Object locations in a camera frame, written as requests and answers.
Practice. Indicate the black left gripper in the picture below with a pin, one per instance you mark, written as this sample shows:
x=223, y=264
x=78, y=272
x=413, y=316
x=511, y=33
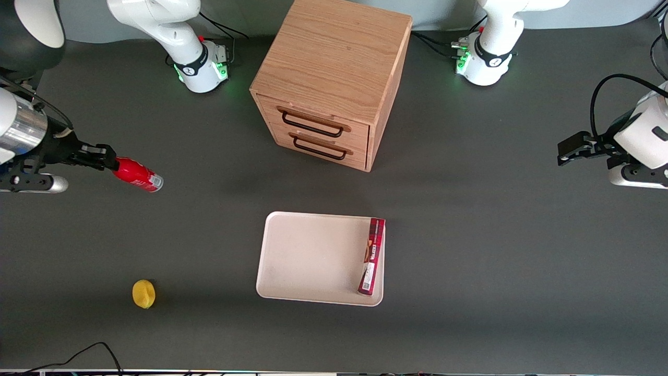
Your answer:
x=601, y=145

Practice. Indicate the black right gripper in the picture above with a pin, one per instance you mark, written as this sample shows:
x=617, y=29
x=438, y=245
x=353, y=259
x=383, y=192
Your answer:
x=58, y=149

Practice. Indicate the red coke bottle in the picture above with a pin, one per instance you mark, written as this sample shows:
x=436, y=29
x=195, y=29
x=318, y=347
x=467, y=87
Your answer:
x=135, y=172

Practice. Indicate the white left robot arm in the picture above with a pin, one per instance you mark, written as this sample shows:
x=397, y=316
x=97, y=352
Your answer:
x=500, y=31

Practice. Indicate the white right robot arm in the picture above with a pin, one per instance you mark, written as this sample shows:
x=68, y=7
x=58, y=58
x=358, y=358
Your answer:
x=156, y=18

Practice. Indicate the white plastic tray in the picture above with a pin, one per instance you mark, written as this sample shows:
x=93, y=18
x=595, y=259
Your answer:
x=313, y=258

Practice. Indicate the yellow lemon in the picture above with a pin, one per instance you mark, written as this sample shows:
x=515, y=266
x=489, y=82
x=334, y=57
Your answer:
x=143, y=294

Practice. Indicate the red shortbread box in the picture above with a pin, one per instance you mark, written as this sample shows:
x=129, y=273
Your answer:
x=372, y=256

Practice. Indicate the wooden drawer cabinet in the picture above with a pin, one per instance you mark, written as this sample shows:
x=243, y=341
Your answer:
x=334, y=62

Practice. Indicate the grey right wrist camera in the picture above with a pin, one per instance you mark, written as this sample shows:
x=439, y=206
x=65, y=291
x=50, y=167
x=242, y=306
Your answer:
x=39, y=184

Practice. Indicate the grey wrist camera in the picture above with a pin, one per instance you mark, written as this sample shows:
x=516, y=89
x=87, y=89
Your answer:
x=634, y=177
x=39, y=184

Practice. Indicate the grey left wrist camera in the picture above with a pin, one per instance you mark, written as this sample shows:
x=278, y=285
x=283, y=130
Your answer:
x=634, y=177

